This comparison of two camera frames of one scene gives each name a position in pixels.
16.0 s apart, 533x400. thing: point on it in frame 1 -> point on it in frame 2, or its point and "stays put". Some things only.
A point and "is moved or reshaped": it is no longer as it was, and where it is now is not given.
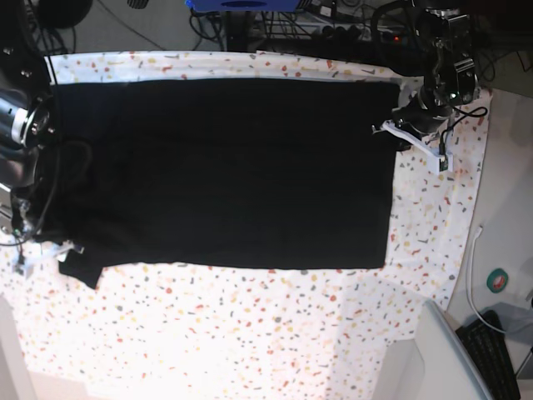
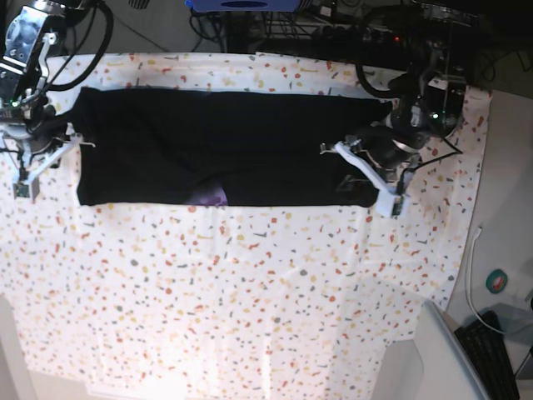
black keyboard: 485,343 stays put
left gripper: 29,222 -> 41,125
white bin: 430,367 stays put
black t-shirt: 259,173 is moved or reshaped
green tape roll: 497,280 stays put
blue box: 242,5 stays put
